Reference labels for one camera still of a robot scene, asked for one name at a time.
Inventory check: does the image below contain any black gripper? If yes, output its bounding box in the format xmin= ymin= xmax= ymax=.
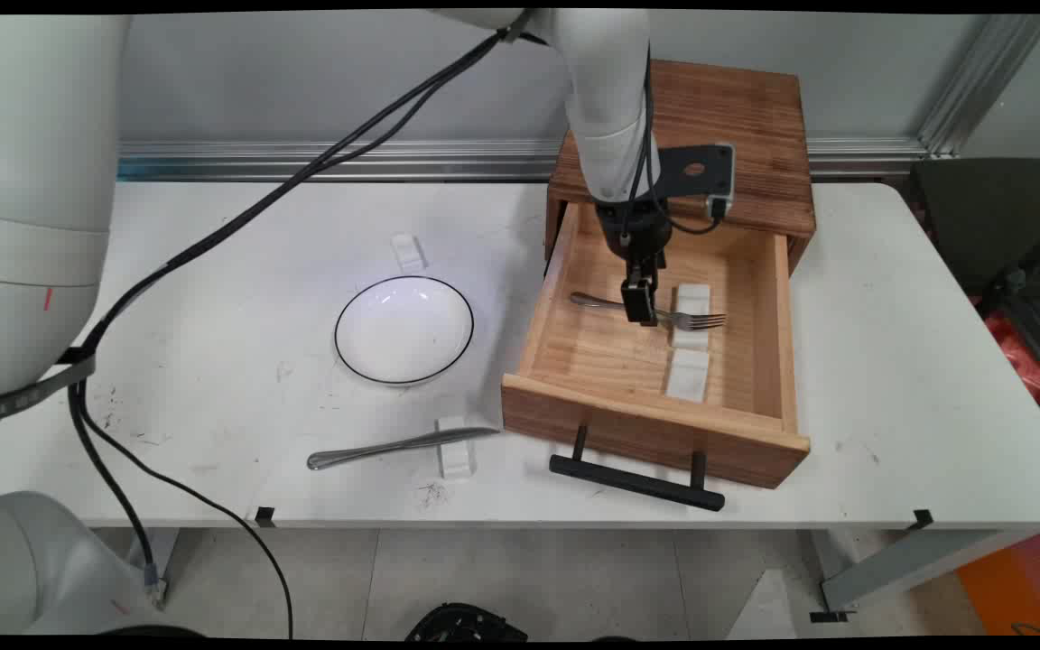
xmin=594 ymin=194 xmax=673 ymax=327

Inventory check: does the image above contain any silver metal table knife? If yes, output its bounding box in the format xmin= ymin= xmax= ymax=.
xmin=306 ymin=426 xmax=502 ymax=472

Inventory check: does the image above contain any silver metal fork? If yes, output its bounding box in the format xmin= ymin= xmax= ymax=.
xmin=571 ymin=291 xmax=728 ymax=332

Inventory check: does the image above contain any white ceramic cutlery rest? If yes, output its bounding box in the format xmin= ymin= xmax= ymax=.
xmin=671 ymin=283 xmax=712 ymax=351
xmin=664 ymin=348 xmax=712 ymax=404
xmin=390 ymin=233 xmax=429 ymax=274
xmin=435 ymin=415 xmax=478 ymax=479

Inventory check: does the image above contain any light wooden drawer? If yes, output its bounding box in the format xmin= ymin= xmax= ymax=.
xmin=501 ymin=202 xmax=812 ymax=491

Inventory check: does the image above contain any dark wooden drawer cabinet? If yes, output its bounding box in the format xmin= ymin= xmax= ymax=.
xmin=544 ymin=59 xmax=817 ymax=274

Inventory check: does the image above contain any white plate with black rim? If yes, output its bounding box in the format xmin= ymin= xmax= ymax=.
xmin=334 ymin=275 xmax=476 ymax=386

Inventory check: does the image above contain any grey table leg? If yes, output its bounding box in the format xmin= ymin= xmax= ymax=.
xmin=127 ymin=527 xmax=181 ymax=608
xmin=811 ymin=529 xmax=1040 ymax=615

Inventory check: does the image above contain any red plastic bag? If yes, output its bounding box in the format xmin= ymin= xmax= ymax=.
xmin=983 ymin=310 xmax=1040 ymax=452

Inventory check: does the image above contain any black device on floor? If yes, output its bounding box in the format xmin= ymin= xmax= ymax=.
xmin=404 ymin=602 xmax=529 ymax=644

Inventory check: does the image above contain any diagonal aluminium profile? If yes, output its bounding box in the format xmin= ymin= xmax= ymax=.
xmin=915 ymin=14 xmax=1040 ymax=162

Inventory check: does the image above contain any orange box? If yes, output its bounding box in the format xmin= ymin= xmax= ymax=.
xmin=953 ymin=529 xmax=1040 ymax=636

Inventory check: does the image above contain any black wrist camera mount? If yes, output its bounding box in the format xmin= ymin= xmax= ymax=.
xmin=655 ymin=143 xmax=738 ymax=222

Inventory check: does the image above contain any thin black camera cable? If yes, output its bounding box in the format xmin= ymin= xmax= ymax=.
xmin=621 ymin=45 xmax=727 ymax=237

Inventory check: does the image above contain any black drawer handle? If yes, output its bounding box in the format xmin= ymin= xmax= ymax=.
xmin=549 ymin=424 xmax=727 ymax=513

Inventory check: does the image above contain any horizontal aluminium wall rail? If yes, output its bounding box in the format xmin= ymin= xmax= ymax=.
xmin=116 ymin=138 xmax=929 ymax=184

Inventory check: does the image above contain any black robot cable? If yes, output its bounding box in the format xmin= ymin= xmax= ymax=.
xmin=67 ymin=27 xmax=539 ymax=606
xmin=69 ymin=32 xmax=530 ymax=640

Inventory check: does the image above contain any grey cable strap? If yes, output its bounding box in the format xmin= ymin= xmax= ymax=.
xmin=0 ymin=355 xmax=98 ymax=427

